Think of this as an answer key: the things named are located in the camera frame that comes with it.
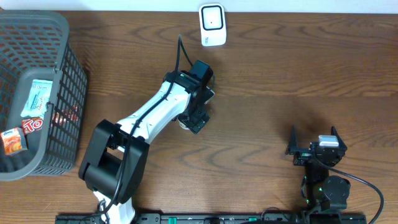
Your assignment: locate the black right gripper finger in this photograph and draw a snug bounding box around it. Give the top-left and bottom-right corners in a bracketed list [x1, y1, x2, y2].
[331, 126, 347, 149]
[287, 126, 298, 152]

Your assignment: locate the green lid white jar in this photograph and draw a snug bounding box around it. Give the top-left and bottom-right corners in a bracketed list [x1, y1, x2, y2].
[179, 121, 189, 130]

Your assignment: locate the light blue snack packet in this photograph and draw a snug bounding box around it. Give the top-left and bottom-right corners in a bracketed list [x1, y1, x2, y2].
[21, 79, 53, 118]

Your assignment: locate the red Top chocolate bar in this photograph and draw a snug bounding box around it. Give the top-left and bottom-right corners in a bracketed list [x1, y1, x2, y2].
[21, 117, 44, 135]

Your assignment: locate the orange small carton box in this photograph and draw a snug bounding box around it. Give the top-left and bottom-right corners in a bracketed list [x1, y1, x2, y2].
[1, 128, 27, 156]

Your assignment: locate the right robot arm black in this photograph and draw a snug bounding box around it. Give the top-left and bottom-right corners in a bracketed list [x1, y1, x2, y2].
[285, 127, 351, 213]

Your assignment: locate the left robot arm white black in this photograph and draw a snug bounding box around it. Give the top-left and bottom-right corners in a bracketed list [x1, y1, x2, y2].
[77, 60, 215, 223]

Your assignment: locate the white barcode scanner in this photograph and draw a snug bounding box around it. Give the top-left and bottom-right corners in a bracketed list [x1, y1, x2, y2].
[199, 3, 227, 47]

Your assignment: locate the grey plastic basket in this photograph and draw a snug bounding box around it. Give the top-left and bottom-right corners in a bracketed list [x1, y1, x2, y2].
[1, 11, 88, 182]

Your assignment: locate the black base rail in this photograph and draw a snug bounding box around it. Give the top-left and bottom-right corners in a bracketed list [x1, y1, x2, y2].
[55, 212, 368, 224]

